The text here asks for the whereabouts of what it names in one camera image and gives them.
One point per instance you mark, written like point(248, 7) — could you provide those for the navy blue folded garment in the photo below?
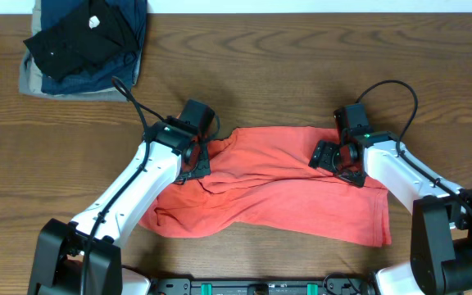
point(125, 65)

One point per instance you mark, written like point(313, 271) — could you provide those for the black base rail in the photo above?
point(334, 285)

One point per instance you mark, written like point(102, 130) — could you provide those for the grey folded trousers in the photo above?
point(30, 82)

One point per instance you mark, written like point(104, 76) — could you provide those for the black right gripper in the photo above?
point(324, 155)

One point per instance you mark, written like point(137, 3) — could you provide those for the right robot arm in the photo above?
point(441, 231)

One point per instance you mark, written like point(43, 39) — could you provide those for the red printed t-shirt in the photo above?
point(261, 176)

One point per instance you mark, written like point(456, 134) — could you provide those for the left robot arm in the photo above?
point(84, 255)

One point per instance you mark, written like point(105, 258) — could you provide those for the black folded garment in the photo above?
point(81, 35)

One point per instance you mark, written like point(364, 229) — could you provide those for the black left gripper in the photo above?
point(200, 162)

